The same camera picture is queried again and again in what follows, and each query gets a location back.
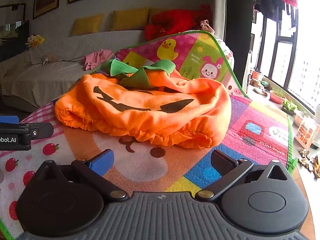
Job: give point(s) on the dark glass cabinet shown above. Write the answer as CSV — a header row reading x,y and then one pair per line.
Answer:
x,y
13,42

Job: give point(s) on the small beige plush toy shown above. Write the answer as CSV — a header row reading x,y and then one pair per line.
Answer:
x,y
49,59

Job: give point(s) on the pair of sandals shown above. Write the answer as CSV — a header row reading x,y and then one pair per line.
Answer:
x,y
260,87

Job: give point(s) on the pink tray of grass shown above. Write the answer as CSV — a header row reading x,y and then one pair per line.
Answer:
x,y
277,96

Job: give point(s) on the black framed window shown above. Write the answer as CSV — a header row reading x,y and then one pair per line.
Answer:
x,y
295,55

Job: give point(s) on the white patterned pillow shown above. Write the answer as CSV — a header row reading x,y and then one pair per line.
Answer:
x,y
228,55

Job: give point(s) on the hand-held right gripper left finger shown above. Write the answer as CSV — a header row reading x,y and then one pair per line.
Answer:
x,y
102,162

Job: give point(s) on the yellow cushion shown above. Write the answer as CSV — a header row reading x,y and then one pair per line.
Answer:
x,y
87,25
130,18
155,13

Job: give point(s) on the white pot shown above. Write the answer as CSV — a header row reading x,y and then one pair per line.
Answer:
x,y
301,118

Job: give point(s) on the sofa with white cover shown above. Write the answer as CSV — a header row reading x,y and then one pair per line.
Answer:
x,y
50,77

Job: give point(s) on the pink crumpled garment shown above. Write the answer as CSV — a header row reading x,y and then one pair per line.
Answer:
x,y
97,58

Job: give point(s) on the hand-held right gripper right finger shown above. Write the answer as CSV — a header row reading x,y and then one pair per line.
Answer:
x,y
222,162

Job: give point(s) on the orange pumpkin costume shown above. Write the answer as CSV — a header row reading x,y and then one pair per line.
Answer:
x,y
140,110

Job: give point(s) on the pile of dried shells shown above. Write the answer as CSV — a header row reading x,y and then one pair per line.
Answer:
x,y
310,161

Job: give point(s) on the black wall shelf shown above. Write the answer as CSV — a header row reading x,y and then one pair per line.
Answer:
x,y
15,5

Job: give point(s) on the yellow plush toy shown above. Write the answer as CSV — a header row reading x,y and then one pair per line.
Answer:
x,y
34,40

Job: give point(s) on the leafy green potted plant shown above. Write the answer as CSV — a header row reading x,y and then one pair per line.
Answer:
x,y
289,106

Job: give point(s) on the small pink soft toy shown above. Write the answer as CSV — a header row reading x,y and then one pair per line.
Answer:
x,y
207,26

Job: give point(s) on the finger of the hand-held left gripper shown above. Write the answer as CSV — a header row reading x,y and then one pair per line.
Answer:
x,y
41,130
8,119

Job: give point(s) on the colourful cartoon play mat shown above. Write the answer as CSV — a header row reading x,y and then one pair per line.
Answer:
x,y
190,55

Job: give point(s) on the brown flower pot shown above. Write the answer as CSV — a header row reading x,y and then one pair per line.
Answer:
x,y
257,75

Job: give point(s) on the red padded jacket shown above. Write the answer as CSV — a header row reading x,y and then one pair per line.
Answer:
x,y
172,22

